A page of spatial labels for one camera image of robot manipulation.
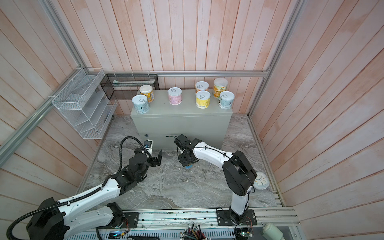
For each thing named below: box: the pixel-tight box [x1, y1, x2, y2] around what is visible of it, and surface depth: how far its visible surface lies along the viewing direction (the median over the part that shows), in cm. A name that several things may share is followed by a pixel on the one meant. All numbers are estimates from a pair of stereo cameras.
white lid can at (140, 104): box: [131, 94, 150, 114], surface depth 73 cm
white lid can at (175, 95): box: [167, 87, 183, 106], surface depth 78 cm
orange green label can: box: [212, 77, 229, 99], surface depth 79 cm
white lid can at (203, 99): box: [195, 90, 211, 109], surface depth 76 cm
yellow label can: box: [139, 84, 155, 103], surface depth 77 cm
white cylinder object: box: [263, 222, 285, 240], surface depth 66 cm
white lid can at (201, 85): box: [195, 81, 210, 94], surface depth 81 cm
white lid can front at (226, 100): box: [218, 91, 235, 110], surface depth 75 cm
